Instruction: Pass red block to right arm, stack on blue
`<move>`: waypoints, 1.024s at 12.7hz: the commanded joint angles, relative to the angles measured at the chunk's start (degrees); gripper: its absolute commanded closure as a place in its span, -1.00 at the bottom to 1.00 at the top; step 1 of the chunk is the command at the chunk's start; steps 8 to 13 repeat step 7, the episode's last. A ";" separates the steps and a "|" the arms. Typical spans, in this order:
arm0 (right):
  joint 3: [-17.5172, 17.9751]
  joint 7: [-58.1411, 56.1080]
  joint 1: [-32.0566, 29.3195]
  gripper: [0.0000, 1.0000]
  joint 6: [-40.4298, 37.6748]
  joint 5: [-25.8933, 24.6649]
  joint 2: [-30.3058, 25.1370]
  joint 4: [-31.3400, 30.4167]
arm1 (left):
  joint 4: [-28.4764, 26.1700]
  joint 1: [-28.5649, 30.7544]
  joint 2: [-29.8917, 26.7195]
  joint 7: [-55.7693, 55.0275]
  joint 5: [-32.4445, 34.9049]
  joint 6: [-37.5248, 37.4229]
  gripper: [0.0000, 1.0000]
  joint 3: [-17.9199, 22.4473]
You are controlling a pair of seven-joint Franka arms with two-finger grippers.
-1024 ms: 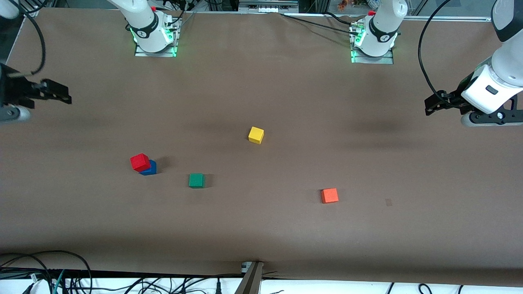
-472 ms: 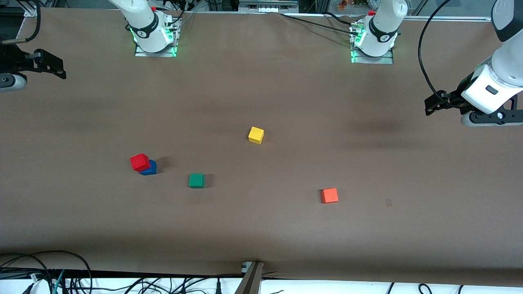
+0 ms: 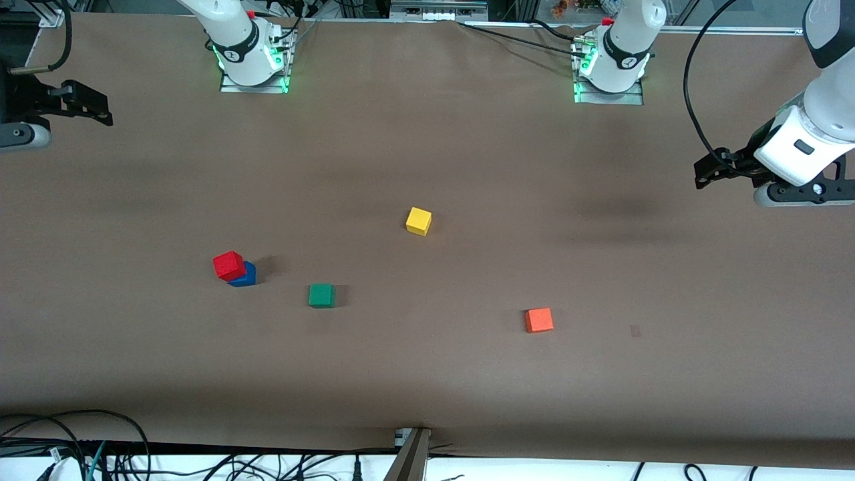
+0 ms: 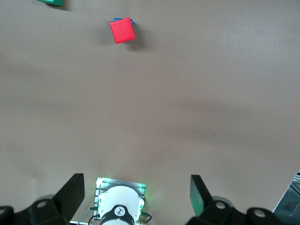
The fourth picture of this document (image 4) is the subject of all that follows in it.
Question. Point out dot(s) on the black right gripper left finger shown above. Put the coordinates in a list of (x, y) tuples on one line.
[(65, 199)]

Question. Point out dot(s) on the green cube block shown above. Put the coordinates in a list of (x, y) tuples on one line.
[(52, 2)]

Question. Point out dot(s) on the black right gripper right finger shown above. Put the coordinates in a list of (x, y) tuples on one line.
[(211, 211)]

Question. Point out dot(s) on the red cube block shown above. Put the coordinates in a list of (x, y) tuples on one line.
[(122, 30)]

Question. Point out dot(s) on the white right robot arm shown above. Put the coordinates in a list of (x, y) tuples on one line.
[(119, 197)]

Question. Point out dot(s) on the blue cube block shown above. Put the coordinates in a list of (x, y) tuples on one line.
[(116, 19)]

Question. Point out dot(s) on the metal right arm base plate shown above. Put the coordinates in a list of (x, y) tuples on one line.
[(131, 184)]

